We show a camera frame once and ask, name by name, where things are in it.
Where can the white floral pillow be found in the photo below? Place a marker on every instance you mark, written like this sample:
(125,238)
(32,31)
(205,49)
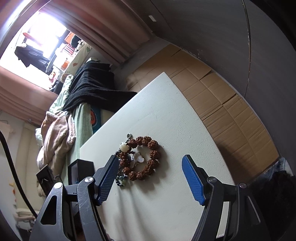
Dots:
(80,54)

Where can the dark grey wardrobe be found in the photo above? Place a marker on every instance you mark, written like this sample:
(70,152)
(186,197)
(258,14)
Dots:
(245,46)

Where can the pink beige blanket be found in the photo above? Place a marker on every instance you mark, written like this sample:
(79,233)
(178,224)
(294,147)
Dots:
(58,136)

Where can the pink curtain right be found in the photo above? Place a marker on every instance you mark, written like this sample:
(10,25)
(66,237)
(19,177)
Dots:
(112,28)

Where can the flattened cardboard sheets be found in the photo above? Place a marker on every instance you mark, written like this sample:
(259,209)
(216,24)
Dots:
(239,134)

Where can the black jewelry box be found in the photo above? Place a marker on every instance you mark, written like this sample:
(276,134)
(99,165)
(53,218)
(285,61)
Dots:
(78,170)

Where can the black knitted throw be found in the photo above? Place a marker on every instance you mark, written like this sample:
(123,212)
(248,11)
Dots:
(93,83)

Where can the pink curtain left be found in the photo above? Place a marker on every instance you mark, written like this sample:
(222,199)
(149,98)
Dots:
(23,99)

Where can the green bed sheet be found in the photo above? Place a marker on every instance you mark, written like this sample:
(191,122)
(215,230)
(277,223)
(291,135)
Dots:
(82,121)

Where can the dark hanging clothes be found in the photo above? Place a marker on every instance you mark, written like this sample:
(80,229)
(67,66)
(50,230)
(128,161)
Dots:
(31,56)

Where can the white wall socket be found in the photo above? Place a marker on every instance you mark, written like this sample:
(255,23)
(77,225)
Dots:
(152,18)

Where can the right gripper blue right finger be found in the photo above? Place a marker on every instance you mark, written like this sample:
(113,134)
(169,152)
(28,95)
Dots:
(196,178)

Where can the pink curtain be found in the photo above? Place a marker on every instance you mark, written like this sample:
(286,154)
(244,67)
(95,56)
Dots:
(112,28)
(23,99)

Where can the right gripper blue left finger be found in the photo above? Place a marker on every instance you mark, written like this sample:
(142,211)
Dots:
(104,179)

